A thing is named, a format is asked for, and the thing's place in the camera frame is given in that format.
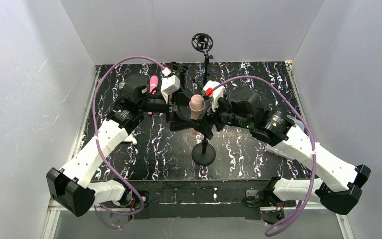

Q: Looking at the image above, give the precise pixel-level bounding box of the beige microphone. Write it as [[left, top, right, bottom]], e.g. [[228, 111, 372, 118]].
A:
[[189, 94, 205, 120]]

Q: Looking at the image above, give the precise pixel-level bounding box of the pink microphone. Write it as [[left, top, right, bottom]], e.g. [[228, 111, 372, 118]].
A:
[[148, 75, 159, 116]]

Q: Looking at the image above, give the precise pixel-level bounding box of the black tripod shock-mount stand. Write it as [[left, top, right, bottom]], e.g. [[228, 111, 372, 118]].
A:
[[191, 32, 215, 91]]

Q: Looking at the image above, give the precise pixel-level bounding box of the black round-base microphone stand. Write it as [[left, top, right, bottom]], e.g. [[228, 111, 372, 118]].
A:
[[170, 61, 188, 89]]

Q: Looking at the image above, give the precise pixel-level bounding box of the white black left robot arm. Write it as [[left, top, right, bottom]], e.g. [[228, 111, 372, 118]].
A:
[[46, 74, 191, 217]]

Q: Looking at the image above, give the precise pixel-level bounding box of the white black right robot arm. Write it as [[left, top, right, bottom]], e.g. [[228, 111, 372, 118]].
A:
[[189, 87, 371, 215]]

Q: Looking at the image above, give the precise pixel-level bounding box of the white plastic faucet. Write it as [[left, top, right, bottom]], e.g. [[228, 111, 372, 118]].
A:
[[123, 131, 138, 145]]

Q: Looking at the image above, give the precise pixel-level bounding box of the clear plastic parts box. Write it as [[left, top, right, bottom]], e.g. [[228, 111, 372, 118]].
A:
[[266, 144, 291, 159]]

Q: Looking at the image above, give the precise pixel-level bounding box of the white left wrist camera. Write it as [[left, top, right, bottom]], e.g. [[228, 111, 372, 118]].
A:
[[160, 67, 180, 103]]

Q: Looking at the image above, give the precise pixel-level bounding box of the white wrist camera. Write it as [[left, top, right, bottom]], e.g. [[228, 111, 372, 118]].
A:
[[203, 80, 225, 112], [160, 67, 180, 103]]

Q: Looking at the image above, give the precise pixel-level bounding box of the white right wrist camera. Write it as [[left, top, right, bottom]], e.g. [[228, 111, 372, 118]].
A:
[[203, 80, 225, 112]]

